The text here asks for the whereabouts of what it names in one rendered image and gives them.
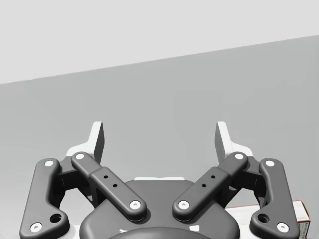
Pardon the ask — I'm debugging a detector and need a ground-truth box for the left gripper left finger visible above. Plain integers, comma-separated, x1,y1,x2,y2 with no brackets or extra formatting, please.
19,121,148,239

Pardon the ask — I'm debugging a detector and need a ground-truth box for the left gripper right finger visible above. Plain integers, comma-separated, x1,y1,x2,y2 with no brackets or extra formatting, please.
172,121,300,239

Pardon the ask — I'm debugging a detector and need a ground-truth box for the red and white carton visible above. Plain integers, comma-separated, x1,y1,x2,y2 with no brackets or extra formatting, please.
225,199,312,236

